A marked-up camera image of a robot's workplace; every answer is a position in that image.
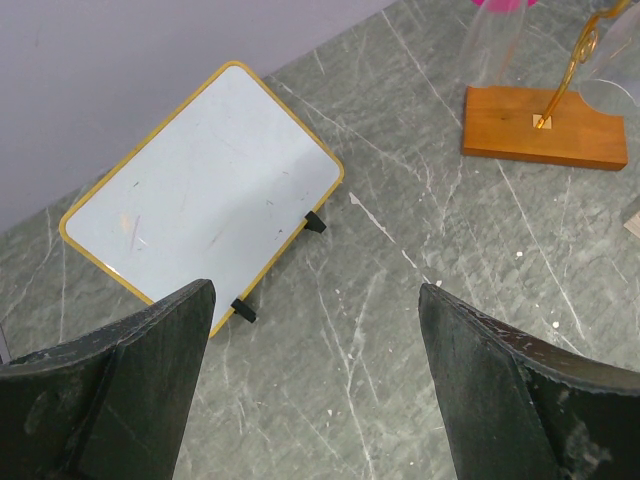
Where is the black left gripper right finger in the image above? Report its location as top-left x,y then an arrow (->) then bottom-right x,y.
419,284 -> 639,479

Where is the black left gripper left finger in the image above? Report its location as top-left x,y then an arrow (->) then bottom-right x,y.
1,279 -> 216,479

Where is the clear round wine glass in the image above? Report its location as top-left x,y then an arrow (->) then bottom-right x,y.
579,3 -> 639,116

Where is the clear tall wine glass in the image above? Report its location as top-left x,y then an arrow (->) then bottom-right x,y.
459,7 -> 528,88

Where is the pink plastic goblet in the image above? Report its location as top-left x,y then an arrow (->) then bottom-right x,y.
472,0 -> 537,13

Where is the wooden rack base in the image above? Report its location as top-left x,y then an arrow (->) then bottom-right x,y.
462,86 -> 628,171

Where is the treehouse story book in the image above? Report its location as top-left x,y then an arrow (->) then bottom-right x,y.
621,197 -> 640,238

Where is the yellow framed whiteboard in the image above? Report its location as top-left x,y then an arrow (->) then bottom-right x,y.
59,61 -> 344,330

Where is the black whiteboard stand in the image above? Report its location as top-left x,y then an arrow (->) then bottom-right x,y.
231,211 -> 326,323

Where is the gold wire glass rack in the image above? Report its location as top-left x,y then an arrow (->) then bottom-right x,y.
534,0 -> 631,129

